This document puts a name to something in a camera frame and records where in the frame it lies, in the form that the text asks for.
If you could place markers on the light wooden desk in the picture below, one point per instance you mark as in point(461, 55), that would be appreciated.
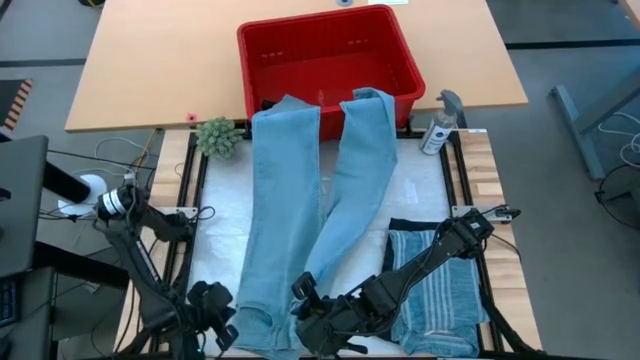
point(150, 60)

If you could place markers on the red plastic laundry bin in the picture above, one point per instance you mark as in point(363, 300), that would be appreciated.
point(330, 55)

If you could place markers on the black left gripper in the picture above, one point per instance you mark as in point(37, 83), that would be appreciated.
point(210, 302)

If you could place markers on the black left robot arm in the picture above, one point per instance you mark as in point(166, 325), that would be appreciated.
point(145, 270)

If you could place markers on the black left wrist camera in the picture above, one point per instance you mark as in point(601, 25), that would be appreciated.
point(192, 345)

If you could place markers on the black monitor pole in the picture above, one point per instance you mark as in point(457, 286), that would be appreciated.
point(62, 182)

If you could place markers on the white paper sheet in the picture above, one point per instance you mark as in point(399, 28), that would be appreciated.
point(387, 2)

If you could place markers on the small red object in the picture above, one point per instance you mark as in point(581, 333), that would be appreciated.
point(191, 118)

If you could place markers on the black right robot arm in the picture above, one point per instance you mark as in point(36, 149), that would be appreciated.
point(430, 260)

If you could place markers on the silver metal bracket plate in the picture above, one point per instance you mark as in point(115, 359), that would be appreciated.
point(462, 211)
point(187, 211)

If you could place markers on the dark navy garment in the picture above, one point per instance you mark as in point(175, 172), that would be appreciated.
point(400, 224)

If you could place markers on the clear spray bottle grey trigger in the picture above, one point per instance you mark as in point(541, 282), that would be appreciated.
point(436, 134)

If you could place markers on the black keyboard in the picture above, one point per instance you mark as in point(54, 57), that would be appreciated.
point(7, 302)

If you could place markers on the grey desk leg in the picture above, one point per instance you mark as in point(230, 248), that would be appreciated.
point(582, 125)

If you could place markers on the small potted green plant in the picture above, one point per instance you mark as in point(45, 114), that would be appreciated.
point(216, 138)

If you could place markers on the black aluminium table frame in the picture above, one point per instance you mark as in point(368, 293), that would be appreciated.
point(201, 165)

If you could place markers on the white round base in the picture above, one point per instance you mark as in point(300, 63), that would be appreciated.
point(95, 190)

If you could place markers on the dark grey monitor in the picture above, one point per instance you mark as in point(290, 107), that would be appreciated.
point(20, 200)

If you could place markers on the black chair base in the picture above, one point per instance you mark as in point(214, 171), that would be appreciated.
point(620, 192)

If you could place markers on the light blue denim garment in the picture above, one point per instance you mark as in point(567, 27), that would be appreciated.
point(290, 210)

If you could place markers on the blue white striped shirt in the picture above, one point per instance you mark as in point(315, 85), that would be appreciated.
point(440, 300)

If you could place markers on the white padded table mat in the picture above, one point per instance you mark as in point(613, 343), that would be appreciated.
point(225, 200)

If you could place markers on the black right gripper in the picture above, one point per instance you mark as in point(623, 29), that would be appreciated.
point(345, 315)

